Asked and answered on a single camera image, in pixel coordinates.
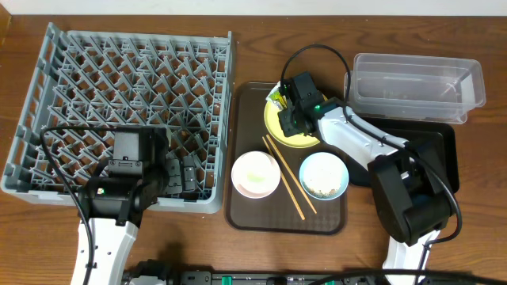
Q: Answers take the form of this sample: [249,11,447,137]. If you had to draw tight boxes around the light blue bowl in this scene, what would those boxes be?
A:
[299,152,349,201]

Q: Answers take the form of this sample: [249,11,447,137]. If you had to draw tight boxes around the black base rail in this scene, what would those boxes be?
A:
[120,260,505,285]

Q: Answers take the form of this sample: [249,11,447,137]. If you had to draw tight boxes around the wooden chopstick right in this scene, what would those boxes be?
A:
[265,134,318,214]

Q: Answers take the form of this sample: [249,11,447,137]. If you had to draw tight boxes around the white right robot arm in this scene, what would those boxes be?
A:
[275,89,461,272]

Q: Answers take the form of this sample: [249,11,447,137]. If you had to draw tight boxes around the grey dishwasher rack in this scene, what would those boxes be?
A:
[1,24,234,214]

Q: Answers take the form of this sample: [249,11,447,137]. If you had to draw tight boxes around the green orange snack wrapper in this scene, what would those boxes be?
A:
[265,87,287,110]

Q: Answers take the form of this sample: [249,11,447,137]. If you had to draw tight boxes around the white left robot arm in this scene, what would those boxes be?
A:
[71,127,197,284]

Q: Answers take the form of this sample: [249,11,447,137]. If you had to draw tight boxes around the yellow plate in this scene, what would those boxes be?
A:
[264,101,320,148]

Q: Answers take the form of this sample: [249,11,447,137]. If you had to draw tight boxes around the wooden chopstick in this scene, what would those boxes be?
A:
[262,135,306,221]
[265,134,318,214]

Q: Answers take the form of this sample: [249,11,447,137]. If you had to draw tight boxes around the pink white bowl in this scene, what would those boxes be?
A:
[231,151,281,199]

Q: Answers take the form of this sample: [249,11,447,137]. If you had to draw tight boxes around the black plastic tray bin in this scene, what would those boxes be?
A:
[364,118,459,193]

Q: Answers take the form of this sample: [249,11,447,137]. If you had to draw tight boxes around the clear plastic waste bin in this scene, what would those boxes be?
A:
[344,53,486,124]

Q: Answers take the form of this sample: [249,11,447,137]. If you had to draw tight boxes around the wooden chopstick left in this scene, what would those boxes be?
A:
[262,135,306,221]

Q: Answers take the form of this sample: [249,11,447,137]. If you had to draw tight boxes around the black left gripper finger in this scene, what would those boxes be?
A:
[165,158,183,195]
[182,156,196,192]

